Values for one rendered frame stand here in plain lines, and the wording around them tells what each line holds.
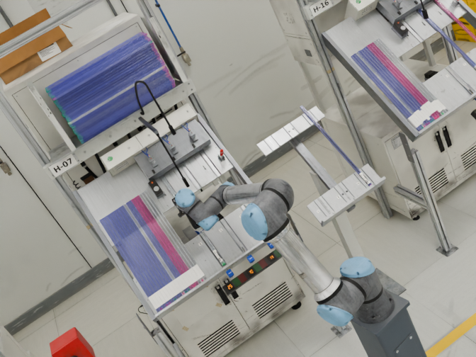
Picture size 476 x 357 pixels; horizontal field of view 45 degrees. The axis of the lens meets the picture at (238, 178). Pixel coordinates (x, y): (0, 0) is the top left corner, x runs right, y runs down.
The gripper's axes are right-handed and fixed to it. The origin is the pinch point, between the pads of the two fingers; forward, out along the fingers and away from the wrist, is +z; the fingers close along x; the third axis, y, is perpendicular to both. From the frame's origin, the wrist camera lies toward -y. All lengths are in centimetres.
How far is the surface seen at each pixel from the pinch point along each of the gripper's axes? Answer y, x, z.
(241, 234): -22.0, -14.1, -4.1
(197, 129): 30.6, -25.9, 2.8
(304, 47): 44, -107, 34
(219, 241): -18.8, -4.1, -3.3
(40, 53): 102, 15, 3
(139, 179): 26.4, 9.3, 7.9
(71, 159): 49, 30, -1
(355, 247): -58, -60, 20
